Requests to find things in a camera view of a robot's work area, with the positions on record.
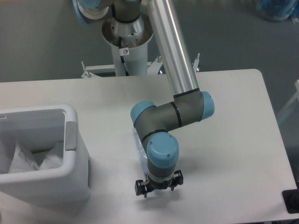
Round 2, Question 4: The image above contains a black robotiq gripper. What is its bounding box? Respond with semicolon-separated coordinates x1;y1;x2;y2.
135;170;184;198

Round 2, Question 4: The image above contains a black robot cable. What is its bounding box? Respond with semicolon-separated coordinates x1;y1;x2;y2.
118;36;130;77

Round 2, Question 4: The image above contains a crushed clear plastic bottle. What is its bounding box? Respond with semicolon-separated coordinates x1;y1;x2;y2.
132;127;148;179

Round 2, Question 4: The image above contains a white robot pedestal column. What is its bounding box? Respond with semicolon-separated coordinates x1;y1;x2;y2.
102;13;153;77

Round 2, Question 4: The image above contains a white pedestal base frame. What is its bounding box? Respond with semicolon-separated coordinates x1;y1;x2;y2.
81;53;201;78

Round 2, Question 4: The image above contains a blue plastic bag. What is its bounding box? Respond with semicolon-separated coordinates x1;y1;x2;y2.
256;0;299;22

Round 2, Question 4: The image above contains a clear plastic wrapper bag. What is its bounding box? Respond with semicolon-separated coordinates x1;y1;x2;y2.
0;137;64;174

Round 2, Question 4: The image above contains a white trash can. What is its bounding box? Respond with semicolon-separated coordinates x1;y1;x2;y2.
0;105;90;205

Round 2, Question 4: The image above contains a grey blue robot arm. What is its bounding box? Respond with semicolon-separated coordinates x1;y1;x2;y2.
72;0;214;196

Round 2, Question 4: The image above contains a black device at edge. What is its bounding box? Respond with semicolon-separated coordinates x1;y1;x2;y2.
282;189;299;214

